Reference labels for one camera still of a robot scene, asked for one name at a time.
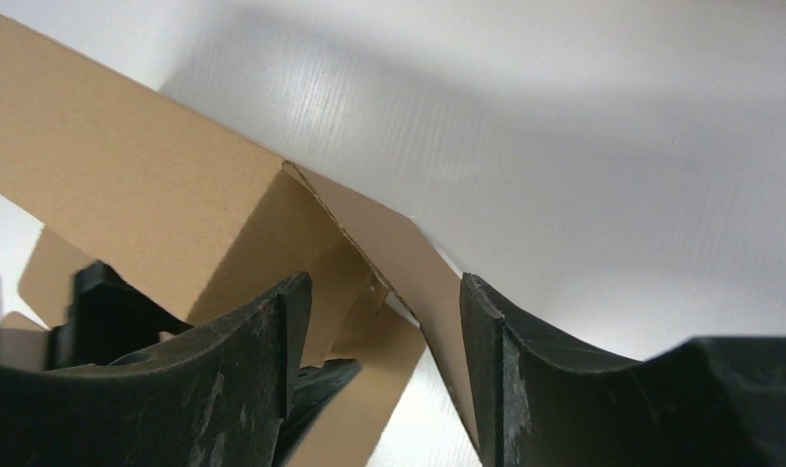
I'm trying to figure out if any brown cardboard box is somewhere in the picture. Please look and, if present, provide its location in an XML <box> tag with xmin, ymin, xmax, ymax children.
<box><xmin>0</xmin><ymin>8</ymin><xmax>479</xmax><ymax>466</ymax></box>

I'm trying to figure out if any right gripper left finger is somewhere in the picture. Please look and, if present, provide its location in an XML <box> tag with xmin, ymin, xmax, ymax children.
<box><xmin>0</xmin><ymin>272</ymin><xmax>312</xmax><ymax>466</ymax></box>

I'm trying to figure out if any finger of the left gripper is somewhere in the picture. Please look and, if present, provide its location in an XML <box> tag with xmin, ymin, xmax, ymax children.
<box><xmin>46</xmin><ymin>261</ymin><xmax>193</xmax><ymax>370</ymax></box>
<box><xmin>272</xmin><ymin>358</ymin><xmax>361</xmax><ymax>466</ymax></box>

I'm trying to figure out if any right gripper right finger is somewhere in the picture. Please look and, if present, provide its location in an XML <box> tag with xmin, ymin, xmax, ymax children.
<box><xmin>459</xmin><ymin>273</ymin><xmax>786</xmax><ymax>466</ymax></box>

